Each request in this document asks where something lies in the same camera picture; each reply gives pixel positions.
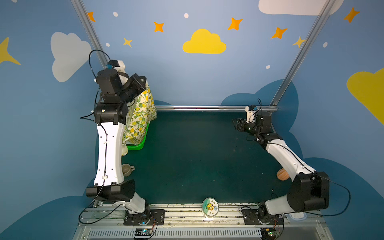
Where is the green circuit board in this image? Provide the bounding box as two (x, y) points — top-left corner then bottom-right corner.
(134, 228), (153, 240)
(260, 228), (277, 240)

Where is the small terracotta cup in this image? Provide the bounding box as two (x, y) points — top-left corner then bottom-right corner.
(277, 168), (290, 181)

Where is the left aluminium frame post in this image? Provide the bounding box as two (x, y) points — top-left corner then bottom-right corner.
(71, 0), (103, 51)

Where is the aluminium rail base frame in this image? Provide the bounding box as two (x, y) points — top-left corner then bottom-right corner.
(73, 203), (333, 240)

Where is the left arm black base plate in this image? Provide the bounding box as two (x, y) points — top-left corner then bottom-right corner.
(123, 210), (165, 226)

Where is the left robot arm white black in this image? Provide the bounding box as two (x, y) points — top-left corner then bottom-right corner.
(86, 59), (151, 222)

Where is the round white green tape dispenser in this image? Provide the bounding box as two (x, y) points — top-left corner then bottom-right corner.
(202, 198), (219, 219)

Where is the left green circuit board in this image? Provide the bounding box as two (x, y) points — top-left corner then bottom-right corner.
(134, 228), (153, 240)

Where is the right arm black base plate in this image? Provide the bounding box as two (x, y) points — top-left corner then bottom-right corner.
(241, 208), (284, 225)

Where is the right green circuit board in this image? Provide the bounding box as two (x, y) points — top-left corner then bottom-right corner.
(260, 228), (277, 240)

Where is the green plastic basket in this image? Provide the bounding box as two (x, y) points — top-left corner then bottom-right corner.
(127, 123), (150, 151)

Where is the right aluminium frame post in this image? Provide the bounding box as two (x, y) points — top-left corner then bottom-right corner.
(270, 0), (336, 108)

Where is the aluminium frame post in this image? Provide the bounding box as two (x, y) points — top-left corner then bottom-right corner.
(270, 0), (336, 108)
(71, 0), (103, 51)

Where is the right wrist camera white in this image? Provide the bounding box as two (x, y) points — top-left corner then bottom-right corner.
(245, 105), (258, 123)

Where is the rear aluminium frame bar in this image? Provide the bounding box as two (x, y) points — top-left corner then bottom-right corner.
(154, 104), (278, 112)

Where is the white square clock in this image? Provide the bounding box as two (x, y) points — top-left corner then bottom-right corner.
(285, 212), (308, 222)

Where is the grey ceramic mug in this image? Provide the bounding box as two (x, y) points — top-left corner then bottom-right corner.
(122, 164), (135, 177)

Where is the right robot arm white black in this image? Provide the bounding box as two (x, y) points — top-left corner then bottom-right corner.
(232, 111), (333, 218)

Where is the lemon print skirt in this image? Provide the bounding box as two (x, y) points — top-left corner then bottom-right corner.
(122, 83), (157, 157)

